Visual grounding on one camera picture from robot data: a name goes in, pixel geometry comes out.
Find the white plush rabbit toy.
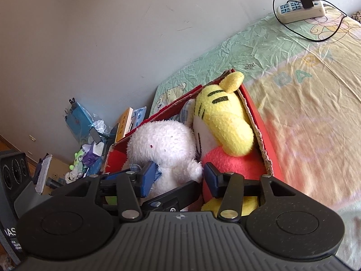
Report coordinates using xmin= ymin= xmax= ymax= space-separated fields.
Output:
xmin=123 ymin=120 xmax=203 ymax=201

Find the yellow tiger plush toy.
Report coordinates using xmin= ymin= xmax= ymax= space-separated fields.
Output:
xmin=193 ymin=71 xmax=268 ymax=217

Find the red cardboard box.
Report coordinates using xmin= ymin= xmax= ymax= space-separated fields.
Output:
xmin=103 ymin=68 xmax=285 ymax=184

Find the purple white small box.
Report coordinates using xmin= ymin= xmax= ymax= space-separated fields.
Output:
xmin=82 ymin=142 xmax=105 ymax=167

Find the small green white figurine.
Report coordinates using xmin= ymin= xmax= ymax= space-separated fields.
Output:
xmin=69 ymin=149 xmax=85 ymax=171

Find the yellow book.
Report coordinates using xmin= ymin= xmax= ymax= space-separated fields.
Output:
xmin=115 ymin=107 xmax=133 ymax=143

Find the blue plastic bag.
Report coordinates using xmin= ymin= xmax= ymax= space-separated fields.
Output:
xmin=64 ymin=97 xmax=95 ymax=145

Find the green yellow bed sheet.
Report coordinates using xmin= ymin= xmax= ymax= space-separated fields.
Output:
xmin=150 ymin=7 xmax=360 ymax=269

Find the white power strip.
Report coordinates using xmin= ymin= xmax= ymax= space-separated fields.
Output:
xmin=276 ymin=1 xmax=326 ymax=24

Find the patterned brown cushioned stool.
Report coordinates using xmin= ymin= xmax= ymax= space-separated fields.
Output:
xmin=351 ymin=10 xmax=361 ymax=23

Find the black charger cable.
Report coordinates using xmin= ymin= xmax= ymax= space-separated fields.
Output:
xmin=272 ymin=0 xmax=348 ymax=43

